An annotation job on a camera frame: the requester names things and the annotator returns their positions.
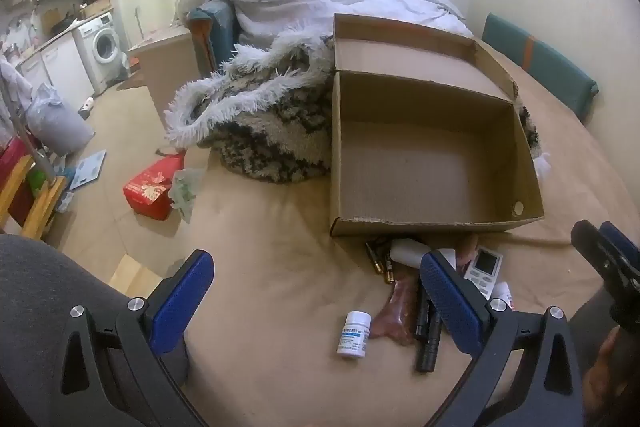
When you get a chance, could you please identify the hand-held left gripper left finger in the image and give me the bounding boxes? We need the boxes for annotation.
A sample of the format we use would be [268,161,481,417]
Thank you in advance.
[60,249,216,427]

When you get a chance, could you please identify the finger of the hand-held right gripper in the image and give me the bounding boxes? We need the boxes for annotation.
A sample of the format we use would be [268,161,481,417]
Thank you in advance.
[600,221,640,270]
[571,219,640,308]

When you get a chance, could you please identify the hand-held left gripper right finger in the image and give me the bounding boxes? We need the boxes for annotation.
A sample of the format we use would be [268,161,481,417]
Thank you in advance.
[420,249,586,427]

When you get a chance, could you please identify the black flashlight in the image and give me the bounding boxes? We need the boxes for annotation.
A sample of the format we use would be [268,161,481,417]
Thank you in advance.
[416,313,443,373]
[414,286,433,341]

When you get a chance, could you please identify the white remote control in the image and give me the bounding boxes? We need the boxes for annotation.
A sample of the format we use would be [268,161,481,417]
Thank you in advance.
[462,246,504,301]

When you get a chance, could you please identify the white charger block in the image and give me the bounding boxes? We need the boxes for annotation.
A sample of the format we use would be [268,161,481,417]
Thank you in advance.
[389,238,432,269]

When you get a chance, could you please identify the white pill bottle blue label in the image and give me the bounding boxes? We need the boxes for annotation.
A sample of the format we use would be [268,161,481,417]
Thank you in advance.
[336,311,373,361]

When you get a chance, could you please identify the cardboard box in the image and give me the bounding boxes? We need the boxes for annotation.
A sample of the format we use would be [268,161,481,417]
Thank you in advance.
[328,13,546,238]

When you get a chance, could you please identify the person's right hand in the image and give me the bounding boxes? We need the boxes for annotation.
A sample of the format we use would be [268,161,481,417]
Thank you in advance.
[582,326,623,410]

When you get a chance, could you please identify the small white bottle red cap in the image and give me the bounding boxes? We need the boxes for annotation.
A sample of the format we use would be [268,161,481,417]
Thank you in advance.
[492,281,516,309]

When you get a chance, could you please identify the cardboard piece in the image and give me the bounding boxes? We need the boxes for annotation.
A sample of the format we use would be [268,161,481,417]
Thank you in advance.
[109,254,163,299]

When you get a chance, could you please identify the green white plastic bag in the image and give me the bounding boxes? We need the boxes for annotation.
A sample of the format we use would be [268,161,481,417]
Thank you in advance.
[169,168,202,224]

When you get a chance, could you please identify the red gift box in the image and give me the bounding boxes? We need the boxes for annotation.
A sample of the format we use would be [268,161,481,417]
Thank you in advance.
[123,155,186,221]

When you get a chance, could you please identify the blue bathroom scale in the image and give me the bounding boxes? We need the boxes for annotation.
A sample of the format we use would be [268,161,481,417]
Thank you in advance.
[69,150,109,191]

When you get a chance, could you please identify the yellow wooden stool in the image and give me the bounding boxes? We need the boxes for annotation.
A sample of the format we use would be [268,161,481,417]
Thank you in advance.
[0,154,67,240]

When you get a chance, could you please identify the fluffy patterned blanket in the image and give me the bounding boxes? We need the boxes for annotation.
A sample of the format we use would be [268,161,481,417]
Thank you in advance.
[165,29,543,185]

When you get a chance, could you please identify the teal headboard cushion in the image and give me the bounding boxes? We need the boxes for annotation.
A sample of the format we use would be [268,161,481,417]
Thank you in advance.
[481,13,599,124]

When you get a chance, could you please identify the grey cloth bag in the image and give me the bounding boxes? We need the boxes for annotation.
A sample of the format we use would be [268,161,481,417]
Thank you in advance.
[26,83,96,156]

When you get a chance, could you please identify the beige bedside cabinet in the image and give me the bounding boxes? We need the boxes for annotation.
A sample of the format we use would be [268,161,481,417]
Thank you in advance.
[127,28,197,130]

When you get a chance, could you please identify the white kitchen cabinet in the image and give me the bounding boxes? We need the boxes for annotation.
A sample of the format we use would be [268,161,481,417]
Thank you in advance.
[14,38,97,108]

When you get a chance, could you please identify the white washing machine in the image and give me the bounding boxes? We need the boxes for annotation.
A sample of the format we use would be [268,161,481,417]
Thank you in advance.
[74,13,124,84]

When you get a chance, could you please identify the teal wooden chair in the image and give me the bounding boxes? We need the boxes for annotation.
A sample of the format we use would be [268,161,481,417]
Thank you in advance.
[187,1,237,80]

